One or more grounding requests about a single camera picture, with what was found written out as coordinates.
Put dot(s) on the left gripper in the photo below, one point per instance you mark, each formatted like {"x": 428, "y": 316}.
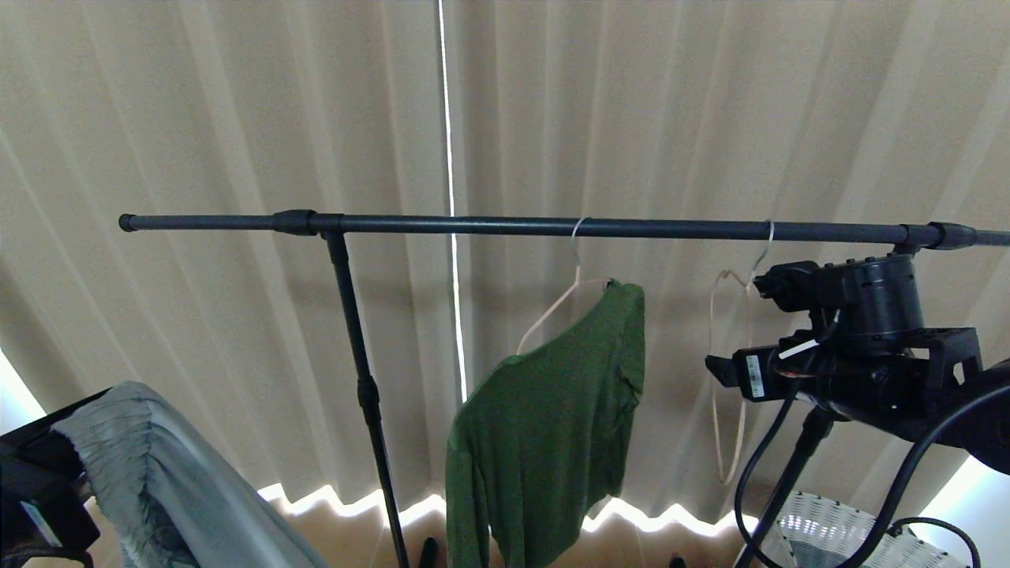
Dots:
{"x": 35, "y": 505}

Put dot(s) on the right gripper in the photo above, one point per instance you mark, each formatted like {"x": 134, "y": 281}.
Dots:
{"x": 797, "y": 375}

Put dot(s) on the pale grey garment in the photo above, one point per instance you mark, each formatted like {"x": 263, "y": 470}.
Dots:
{"x": 189, "y": 505}

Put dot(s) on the window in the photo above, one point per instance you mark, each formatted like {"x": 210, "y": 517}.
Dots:
{"x": 16, "y": 394}

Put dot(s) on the green sleeveless shirt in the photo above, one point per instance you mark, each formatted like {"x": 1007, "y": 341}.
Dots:
{"x": 544, "y": 426}

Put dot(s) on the white laundry basket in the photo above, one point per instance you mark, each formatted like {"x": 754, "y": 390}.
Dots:
{"x": 828, "y": 521}

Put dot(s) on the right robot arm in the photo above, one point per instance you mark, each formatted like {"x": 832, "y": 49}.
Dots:
{"x": 884, "y": 308}

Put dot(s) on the beige curtain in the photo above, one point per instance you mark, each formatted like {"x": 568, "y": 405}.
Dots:
{"x": 237, "y": 118}

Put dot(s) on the pink clothes hanger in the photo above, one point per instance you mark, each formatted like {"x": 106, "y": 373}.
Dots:
{"x": 713, "y": 394}
{"x": 577, "y": 268}

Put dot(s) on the black clothes rack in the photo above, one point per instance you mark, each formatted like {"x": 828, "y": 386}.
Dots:
{"x": 473, "y": 226}

